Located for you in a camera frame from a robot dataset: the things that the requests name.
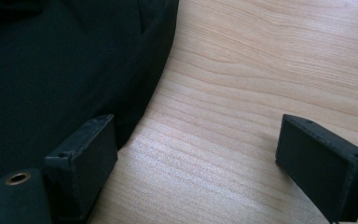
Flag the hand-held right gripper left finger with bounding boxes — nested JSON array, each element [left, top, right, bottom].
[[45, 114, 118, 224]]

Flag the black pants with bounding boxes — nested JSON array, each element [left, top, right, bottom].
[[0, 0, 180, 216]]

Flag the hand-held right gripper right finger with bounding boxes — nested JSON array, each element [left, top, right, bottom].
[[275, 113, 358, 224]]

